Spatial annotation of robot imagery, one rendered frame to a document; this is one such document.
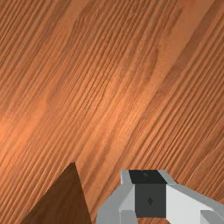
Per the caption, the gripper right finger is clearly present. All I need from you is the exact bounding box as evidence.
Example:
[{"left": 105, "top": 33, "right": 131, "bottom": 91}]
[{"left": 145, "top": 169, "right": 224, "bottom": 224}]

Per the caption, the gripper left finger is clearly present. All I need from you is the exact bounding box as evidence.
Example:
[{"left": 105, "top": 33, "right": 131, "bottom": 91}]
[{"left": 96, "top": 169, "right": 151, "bottom": 224}]

